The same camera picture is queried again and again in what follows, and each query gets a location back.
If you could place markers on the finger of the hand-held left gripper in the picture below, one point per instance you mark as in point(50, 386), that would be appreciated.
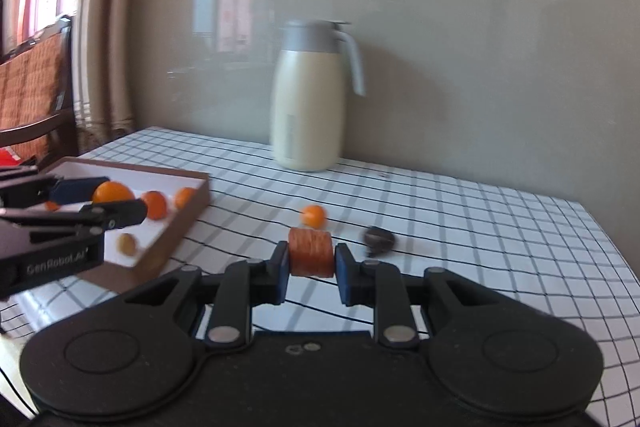
point(75, 189)
point(117, 213)

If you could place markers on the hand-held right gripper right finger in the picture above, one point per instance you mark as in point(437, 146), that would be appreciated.
point(346, 277)

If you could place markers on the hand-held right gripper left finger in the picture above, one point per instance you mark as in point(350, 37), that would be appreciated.
point(280, 277)

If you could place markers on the carrot stub with cut top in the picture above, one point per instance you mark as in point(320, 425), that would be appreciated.
point(51, 206)

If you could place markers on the cylindrical carrot piece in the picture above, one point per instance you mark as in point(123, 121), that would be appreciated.
point(311, 253)

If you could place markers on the brown cardboard box white inside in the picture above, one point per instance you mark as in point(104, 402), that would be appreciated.
point(165, 227)

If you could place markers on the small yellowish brown fruit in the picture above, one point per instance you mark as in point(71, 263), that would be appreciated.
point(127, 244)

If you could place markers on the dark wrinkled fruit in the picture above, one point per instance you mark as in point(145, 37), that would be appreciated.
point(378, 241)

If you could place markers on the small orange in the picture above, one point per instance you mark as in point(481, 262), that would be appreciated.
point(314, 216)

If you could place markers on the red object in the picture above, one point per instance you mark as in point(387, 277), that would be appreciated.
point(7, 158)

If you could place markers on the wooden chair checked cushion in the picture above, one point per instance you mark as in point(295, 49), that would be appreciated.
point(35, 87)

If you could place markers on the white black checked tablecloth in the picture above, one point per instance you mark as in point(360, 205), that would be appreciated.
point(475, 247)

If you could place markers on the beige curtain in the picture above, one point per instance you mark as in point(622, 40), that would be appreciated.
point(102, 32)

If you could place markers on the cream thermos jug grey lid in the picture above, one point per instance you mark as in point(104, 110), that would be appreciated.
point(307, 107)

